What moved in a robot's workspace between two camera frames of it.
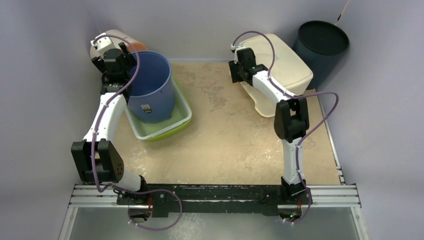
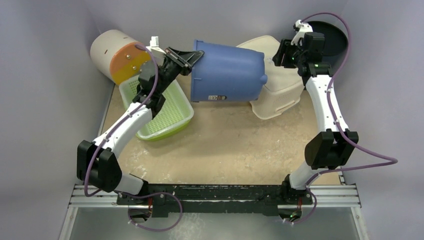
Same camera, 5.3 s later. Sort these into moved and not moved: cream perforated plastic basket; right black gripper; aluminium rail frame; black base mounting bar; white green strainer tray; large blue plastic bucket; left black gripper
Moved: right black gripper; left black gripper; large blue plastic bucket
Not moved: white green strainer tray; black base mounting bar; aluminium rail frame; cream perforated plastic basket
